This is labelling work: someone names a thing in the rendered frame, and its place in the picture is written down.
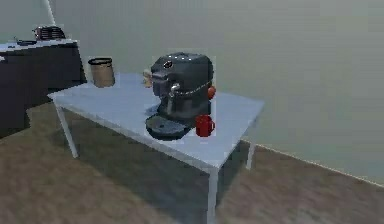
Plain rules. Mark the red mug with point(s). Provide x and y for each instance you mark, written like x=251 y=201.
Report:
x=203 y=125

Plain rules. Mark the black coffee machine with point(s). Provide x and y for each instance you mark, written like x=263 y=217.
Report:
x=182 y=90

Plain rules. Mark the red apple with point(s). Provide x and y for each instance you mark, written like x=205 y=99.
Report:
x=211 y=92

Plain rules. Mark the small tan jar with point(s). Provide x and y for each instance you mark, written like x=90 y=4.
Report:
x=147 y=78

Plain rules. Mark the white table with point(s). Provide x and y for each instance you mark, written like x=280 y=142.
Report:
x=123 y=103

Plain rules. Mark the tan bin with black rim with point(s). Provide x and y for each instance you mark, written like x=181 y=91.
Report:
x=102 y=73

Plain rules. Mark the dark kitchen counter cabinet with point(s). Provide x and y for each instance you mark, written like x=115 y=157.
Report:
x=36 y=76

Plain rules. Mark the black toaster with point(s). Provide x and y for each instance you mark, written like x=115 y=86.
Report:
x=49 y=33

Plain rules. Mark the dark flat pan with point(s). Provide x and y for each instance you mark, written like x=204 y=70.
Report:
x=26 y=42

